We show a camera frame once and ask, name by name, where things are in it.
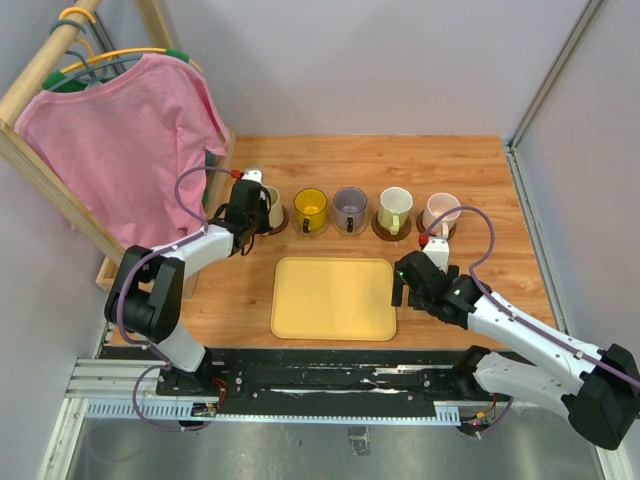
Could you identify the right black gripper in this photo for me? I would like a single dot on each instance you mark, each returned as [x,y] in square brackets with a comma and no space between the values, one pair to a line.
[397,299]

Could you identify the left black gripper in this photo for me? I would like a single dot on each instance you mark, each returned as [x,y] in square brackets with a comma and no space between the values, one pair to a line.
[264,226]

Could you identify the cream cup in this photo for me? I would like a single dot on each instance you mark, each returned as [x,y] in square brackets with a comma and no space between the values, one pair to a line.
[276,213]

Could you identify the brown wooden coaster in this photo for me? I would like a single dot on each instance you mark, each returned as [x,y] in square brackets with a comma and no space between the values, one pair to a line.
[385,235]
[421,226]
[282,226]

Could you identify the yellow cup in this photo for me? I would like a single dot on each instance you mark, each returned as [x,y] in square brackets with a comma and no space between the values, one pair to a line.
[311,208]

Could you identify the large woven rattan coaster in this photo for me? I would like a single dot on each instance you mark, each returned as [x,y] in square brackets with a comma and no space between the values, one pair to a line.
[312,233]

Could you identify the small woven rattan coaster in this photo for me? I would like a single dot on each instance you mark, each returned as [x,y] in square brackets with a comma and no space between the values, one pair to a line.
[350,229]

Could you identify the white cup green handle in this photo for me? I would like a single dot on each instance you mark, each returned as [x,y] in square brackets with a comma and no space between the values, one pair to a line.
[395,206]

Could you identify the pink cup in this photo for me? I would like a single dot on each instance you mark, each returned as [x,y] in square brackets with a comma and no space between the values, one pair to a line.
[436,206]

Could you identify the purple cup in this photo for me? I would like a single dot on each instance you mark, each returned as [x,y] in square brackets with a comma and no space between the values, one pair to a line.
[350,205]

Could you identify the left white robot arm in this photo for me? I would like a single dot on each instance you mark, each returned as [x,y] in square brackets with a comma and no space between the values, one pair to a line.
[146,297]

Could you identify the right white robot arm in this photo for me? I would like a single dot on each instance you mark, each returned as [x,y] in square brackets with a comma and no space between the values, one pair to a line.
[596,390]

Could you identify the yellow plastic tray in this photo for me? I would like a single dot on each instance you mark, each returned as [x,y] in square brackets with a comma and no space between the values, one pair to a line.
[343,299]

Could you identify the pink t-shirt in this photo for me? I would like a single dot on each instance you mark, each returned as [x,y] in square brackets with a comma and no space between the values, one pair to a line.
[132,149]

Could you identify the green clothes hanger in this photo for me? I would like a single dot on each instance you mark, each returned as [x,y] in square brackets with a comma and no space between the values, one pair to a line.
[58,81]

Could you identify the grey clothes hanger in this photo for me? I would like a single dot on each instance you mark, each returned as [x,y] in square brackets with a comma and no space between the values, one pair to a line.
[85,60]

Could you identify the yellow clothes hanger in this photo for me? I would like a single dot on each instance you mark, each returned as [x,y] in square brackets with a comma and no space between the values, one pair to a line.
[152,15]

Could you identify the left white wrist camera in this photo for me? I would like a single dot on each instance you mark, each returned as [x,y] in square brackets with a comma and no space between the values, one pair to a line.
[254,174]

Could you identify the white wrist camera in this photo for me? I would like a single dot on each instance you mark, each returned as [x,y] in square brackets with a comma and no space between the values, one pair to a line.
[254,174]
[438,251]

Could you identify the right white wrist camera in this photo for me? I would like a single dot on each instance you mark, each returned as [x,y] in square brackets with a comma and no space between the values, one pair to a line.
[438,251]

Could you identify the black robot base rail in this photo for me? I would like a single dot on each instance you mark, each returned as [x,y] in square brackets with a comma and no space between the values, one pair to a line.
[329,384]

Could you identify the aluminium frame post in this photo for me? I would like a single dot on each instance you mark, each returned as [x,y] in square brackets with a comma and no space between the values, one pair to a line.
[576,36]

